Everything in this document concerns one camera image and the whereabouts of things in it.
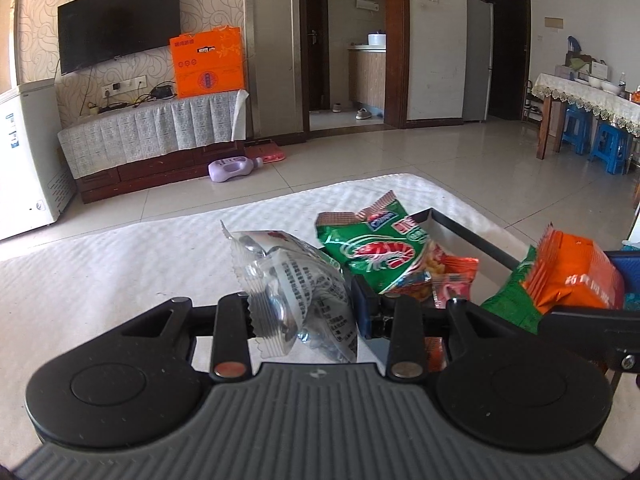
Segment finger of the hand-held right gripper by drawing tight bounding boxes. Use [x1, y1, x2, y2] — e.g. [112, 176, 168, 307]
[537, 306, 640, 376]
[607, 251, 640, 311]

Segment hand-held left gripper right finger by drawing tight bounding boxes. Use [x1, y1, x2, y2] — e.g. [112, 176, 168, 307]
[351, 275, 545, 381]

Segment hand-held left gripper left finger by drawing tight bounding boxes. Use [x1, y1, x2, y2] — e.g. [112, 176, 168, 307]
[106, 294, 254, 381]

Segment green shrimp snack bag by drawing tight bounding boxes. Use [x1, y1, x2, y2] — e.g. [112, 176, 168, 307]
[315, 190, 437, 295]

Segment orange snack packet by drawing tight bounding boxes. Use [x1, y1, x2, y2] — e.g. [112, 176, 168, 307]
[521, 226, 627, 313]

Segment silver snack packet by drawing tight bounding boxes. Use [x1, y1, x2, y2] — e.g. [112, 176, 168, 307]
[221, 220, 362, 363]

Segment purple detergent bottle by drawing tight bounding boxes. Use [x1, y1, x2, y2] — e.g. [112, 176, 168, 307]
[208, 156, 264, 183]

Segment wooden dining table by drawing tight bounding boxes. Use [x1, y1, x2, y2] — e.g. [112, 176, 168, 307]
[535, 95, 640, 163]

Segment dark wooden tv cabinet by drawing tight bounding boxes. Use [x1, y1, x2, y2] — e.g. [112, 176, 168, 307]
[75, 137, 276, 205]

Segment red floor mat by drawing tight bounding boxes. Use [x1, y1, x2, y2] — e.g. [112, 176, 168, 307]
[245, 142, 287, 165]

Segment dining table with lace cloth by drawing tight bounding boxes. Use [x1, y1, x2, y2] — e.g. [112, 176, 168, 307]
[531, 72, 640, 137]

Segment shoe rack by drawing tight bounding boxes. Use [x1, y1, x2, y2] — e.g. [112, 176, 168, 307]
[522, 80, 543, 116]

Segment white patterned cabinet cloth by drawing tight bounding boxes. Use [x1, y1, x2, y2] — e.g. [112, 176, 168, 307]
[57, 89, 249, 180]

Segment wooden kitchen cabinet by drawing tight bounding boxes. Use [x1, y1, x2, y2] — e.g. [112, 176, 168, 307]
[348, 46, 387, 113]

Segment dark wooden door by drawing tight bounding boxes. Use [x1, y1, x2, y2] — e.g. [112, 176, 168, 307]
[482, 0, 532, 122]

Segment white chest freezer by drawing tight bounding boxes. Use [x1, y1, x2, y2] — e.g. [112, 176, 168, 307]
[0, 78, 76, 241]

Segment silver refrigerator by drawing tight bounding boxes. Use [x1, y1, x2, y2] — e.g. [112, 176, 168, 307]
[462, 0, 495, 123]

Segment orange gift box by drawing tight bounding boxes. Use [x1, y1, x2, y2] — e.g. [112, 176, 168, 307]
[168, 26, 248, 99]

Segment white wall sockets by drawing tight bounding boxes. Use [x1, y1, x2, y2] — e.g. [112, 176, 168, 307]
[101, 75, 147, 98]

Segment black wall television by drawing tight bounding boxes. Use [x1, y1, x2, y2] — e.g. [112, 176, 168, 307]
[56, 0, 182, 77]

